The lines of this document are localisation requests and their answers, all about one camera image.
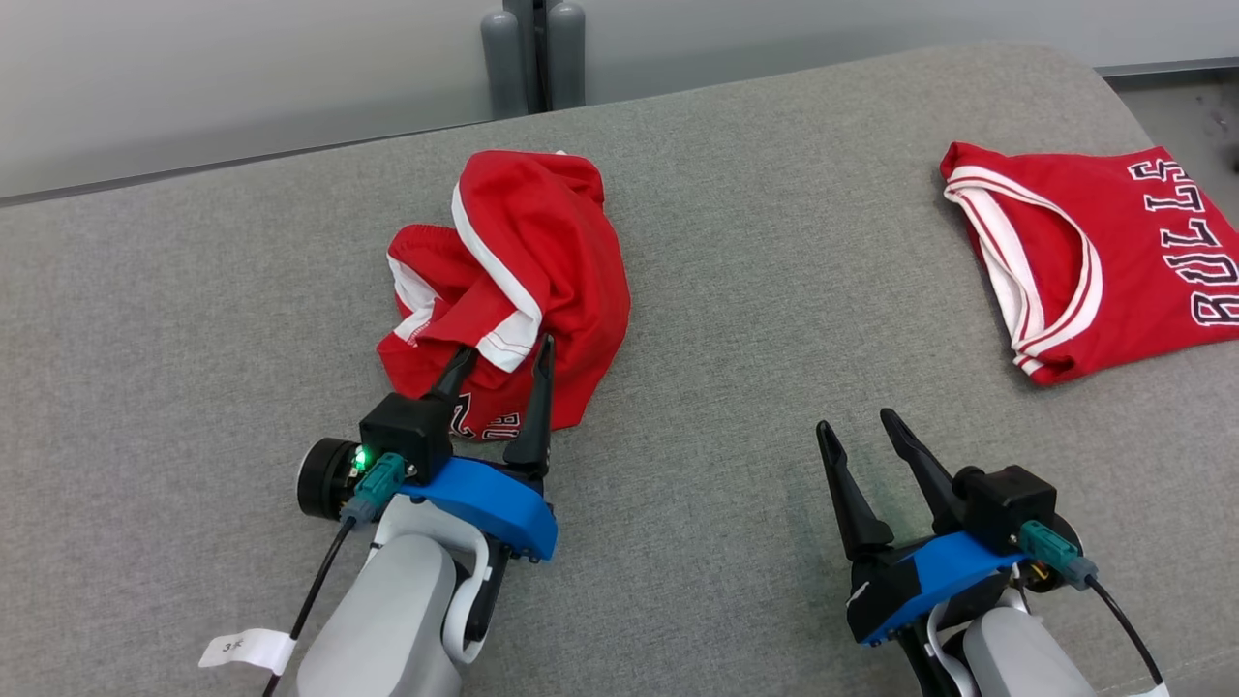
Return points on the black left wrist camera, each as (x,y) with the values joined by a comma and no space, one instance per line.
(411,431)

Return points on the red white basketball shorts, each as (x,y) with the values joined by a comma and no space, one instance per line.
(561,252)

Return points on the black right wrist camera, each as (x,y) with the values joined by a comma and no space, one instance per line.
(1007,499)

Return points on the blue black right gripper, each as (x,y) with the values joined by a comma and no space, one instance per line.
(929,571)

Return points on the grey rounded wall post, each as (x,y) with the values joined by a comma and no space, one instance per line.
(567,58)
(503,68)

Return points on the red white Bulls jersey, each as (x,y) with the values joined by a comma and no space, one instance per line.
(1133,281)

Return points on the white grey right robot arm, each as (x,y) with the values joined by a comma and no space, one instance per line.
(1026,658)

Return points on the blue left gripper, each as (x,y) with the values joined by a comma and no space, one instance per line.
(494,503)

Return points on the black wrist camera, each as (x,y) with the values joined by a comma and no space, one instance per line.
(1007,499)
(411,431)

